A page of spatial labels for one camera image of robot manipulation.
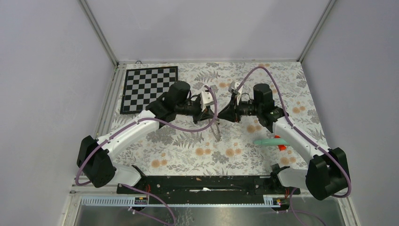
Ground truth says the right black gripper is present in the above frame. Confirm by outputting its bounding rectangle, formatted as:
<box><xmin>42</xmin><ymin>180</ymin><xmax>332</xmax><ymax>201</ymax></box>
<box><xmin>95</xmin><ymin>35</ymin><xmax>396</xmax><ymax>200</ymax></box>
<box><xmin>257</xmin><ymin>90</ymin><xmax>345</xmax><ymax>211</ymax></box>
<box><xmin>217</xmin><ymin>94</ymin><xmax>262</xmax><ymax>123</ymax></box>

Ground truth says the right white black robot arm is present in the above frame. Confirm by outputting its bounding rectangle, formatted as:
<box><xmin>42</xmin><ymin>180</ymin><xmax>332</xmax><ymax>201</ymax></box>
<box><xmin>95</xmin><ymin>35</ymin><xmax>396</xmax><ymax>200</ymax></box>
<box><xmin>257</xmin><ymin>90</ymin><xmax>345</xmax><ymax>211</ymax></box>
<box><xmin>218</xmin><ymin>82</ymin><xmax>351</xmax><ymax>200</ymax></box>

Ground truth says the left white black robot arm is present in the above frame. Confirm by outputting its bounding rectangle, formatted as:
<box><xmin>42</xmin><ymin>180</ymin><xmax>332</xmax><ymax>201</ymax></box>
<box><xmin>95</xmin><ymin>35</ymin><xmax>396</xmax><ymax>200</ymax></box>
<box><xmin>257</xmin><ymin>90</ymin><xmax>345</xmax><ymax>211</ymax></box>
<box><xmin>75</xmin><ymin>81</ymin><xmax>217</xmax><ymax>194</ymax></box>

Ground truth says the floral table mat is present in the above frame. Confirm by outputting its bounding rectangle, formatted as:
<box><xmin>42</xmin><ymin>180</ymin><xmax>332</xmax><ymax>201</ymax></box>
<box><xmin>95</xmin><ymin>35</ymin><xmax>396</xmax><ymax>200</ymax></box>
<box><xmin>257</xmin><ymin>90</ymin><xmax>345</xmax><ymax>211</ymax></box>
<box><xmin>115</xmin><ymin>62</ymin><xmax>326</xmax><ymax>176</ymax></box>

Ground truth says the teal cylindrical tool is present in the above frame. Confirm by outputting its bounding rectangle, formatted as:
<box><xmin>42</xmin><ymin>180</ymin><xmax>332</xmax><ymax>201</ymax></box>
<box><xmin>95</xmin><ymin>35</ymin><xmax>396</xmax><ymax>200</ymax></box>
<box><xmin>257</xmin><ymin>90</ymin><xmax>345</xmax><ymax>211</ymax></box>
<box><xmin>253</xmin><ymin>138</ymin><xmax>289</xmax><ymax>146</ymax></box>

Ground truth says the orange plastic piece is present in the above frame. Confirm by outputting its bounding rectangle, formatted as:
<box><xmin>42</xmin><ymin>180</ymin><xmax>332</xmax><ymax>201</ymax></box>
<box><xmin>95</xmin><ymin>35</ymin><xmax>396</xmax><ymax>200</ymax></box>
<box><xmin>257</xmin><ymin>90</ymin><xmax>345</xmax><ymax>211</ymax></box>
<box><xmin>274</xmin><ymin>135</ymin><xmax>287</xmax><ymax>151</ymax></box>

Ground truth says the black white checkerboard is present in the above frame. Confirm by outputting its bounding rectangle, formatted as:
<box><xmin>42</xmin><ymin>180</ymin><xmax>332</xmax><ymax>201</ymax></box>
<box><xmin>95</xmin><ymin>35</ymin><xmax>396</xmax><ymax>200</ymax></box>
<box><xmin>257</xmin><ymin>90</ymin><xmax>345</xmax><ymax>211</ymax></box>
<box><xmin>120</xmin><ymin>66</ymin><xmax>178</xmax><ymax>114</ymax></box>

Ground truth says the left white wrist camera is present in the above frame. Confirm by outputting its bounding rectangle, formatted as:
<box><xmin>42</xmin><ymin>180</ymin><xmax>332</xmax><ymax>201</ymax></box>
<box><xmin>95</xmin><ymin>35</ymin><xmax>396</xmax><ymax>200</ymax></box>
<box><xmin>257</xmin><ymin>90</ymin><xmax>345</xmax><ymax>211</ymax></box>
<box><xmin>200</xmin><ymin>86</ymin><xmax>217</xmax><ymax>111</ymax></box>

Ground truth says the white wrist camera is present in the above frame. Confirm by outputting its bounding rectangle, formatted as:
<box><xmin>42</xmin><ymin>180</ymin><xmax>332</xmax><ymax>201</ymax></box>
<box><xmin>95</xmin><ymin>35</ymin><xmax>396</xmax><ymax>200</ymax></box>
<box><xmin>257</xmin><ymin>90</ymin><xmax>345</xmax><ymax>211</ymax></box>
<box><xmin>228</xmin><ymin>81</ymin><xmax>242</xmax><ymax>105</ymax></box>
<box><xmin>200</xmin><ymin>86</ymin><xmax>217</xmax><ymax>111</ymax></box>

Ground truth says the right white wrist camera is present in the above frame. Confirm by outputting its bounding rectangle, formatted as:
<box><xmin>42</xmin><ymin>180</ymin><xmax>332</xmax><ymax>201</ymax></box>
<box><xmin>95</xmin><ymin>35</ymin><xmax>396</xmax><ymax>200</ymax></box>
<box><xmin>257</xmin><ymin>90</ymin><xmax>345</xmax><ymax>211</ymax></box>
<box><xmin>228</xmin><ymin>81</ymin><xmax>242</xmax><ymax>105</ymax></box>

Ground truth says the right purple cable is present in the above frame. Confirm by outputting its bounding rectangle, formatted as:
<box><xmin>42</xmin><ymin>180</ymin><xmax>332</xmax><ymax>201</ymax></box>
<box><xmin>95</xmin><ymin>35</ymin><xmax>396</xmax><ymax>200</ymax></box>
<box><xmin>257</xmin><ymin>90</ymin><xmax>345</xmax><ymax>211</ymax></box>
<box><xmin>235</xmin><ymin>66</ymin><xmax>352</xmax><ymax>226</ymax></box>

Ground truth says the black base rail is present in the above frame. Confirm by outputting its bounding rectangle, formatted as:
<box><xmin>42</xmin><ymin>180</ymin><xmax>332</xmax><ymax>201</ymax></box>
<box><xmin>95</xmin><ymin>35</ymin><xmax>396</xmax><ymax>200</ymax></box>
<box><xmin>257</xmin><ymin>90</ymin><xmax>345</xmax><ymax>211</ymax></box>
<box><xmin>116</xmin><ymin>176</ymin><xmax>294</xmax><ymax>199</ymax></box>

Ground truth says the slotted cable duct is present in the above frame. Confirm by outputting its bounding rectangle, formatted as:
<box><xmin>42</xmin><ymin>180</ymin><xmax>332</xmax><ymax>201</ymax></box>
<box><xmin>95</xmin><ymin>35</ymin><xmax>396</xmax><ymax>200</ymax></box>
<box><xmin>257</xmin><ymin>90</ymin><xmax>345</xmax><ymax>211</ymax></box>
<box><xmin>81</xmin><ymin>194</ymin><xmax>282</xmax><ymax>208</ymax></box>

